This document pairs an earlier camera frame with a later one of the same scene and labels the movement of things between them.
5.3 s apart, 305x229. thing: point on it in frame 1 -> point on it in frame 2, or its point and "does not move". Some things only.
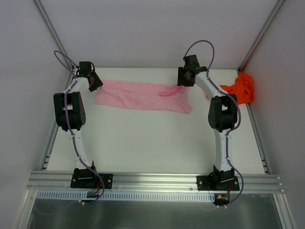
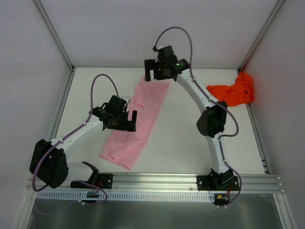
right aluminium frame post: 277,5 does not move
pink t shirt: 129,95 -> 123,147
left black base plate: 91,180 does not move
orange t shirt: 243,88 does not move
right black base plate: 202,186 does not move
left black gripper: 96,82 -> 124,127
